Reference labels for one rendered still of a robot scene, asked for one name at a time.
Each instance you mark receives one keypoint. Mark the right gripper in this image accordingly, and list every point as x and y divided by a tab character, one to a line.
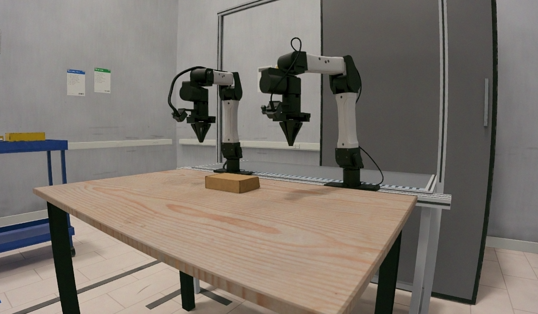
199	119

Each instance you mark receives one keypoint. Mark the brown cardboard box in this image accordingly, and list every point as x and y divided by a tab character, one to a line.
235	183

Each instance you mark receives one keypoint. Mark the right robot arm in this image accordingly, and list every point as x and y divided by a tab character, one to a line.
192	91

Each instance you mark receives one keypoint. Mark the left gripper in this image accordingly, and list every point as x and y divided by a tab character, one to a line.
291	106

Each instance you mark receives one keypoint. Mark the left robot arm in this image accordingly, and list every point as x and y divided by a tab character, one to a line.
345	87

